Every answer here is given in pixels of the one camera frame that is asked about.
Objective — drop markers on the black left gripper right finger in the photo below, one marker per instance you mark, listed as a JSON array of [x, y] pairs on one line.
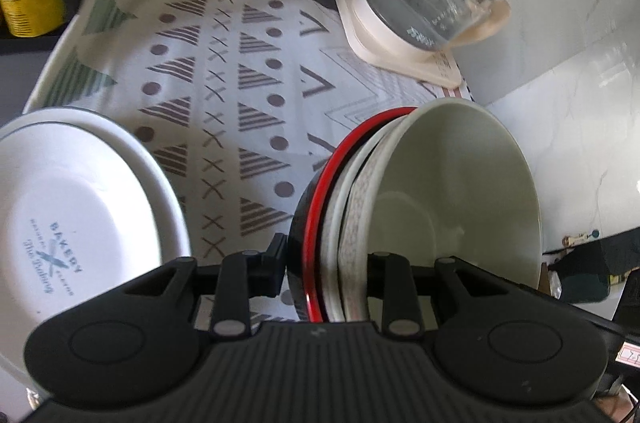
[[405, 292]]

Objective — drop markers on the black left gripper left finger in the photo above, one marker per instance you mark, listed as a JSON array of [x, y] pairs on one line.
[[240, 277]]

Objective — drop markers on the white bowl patterned rim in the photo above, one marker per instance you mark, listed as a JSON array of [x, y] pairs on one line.
[[329, 282]]

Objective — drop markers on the red rimmed black bowl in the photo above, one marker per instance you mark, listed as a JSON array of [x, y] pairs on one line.
[[304, 236]]

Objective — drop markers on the large cream white bowl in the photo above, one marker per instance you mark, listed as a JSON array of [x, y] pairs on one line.
[[448, 180]]

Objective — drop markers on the white Bakery plate blue rim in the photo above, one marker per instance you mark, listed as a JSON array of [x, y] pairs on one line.
[[84, 208]]

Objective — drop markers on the person's right hand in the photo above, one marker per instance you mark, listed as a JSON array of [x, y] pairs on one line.
[[619, 408]]

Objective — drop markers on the patterned white table cloth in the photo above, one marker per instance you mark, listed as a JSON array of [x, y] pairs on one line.
[[240, 102]]

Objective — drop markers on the cream kettle heating base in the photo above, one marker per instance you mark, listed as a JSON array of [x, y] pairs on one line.
[[373, 42]]

